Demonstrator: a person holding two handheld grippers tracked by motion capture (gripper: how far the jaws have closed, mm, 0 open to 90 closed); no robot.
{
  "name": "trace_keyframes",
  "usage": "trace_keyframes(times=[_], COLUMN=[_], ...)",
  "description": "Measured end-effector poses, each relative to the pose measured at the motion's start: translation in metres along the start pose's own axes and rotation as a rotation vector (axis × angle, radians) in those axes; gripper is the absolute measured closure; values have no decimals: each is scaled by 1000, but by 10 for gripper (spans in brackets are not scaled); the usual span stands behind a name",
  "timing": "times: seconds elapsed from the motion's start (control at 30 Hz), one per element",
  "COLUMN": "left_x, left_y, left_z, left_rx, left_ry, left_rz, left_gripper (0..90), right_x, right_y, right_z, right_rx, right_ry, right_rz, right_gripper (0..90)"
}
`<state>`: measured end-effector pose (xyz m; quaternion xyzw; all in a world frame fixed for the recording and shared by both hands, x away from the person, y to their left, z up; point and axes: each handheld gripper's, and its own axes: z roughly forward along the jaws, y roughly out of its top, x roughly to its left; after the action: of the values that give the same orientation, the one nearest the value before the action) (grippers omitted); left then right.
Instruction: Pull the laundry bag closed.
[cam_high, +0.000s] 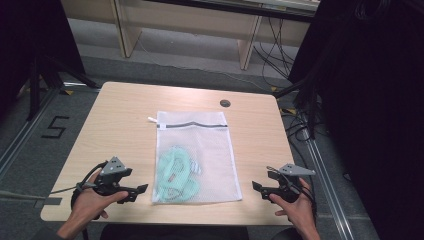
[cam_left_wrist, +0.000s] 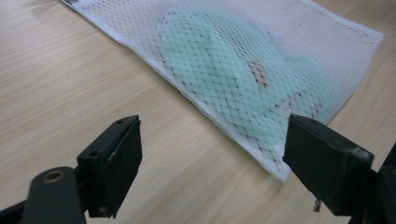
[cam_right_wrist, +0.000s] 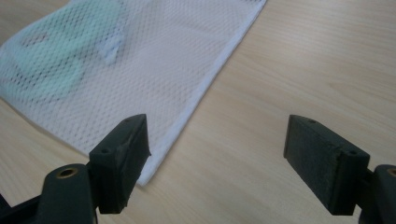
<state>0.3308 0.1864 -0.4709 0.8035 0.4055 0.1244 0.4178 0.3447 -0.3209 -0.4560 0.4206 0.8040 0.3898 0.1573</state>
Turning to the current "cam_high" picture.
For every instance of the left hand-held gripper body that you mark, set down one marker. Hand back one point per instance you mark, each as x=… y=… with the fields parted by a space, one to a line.
x=111 y=166

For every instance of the grey round table grommet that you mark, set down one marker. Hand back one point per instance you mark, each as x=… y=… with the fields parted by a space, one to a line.
x=225 y=103

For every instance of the white mesh laundry bag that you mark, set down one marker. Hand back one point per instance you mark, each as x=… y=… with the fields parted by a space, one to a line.
x=213 y=150

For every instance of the grey tape strip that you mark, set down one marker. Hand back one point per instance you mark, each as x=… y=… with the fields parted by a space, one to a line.
x=48 y=201

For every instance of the person's left hand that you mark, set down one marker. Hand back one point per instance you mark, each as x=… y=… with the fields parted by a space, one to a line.
x=88 y=206

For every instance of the person's right hand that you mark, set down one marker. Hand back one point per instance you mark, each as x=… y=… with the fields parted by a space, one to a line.
x=301 y=211

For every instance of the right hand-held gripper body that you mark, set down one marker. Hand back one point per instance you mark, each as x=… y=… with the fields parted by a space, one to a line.
x=293 y=170

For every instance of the black tripod stand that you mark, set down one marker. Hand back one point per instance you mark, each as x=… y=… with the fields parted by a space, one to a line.
x=35 y=86

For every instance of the light wooden desk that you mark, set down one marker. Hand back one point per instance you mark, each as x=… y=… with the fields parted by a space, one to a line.
x=186 y=20

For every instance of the mint green garment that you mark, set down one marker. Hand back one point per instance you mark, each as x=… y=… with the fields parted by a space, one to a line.
x=173 y=173

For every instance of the person's dark lap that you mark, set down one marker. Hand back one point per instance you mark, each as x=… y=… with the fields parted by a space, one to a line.
x=173 y=233

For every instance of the black curtain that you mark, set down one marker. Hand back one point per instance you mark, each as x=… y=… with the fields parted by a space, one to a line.
x=33 y=40
x=373 y=100

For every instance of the metal floor rail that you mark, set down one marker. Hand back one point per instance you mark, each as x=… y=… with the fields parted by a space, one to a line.
x=23 y=133
x=328 y=186

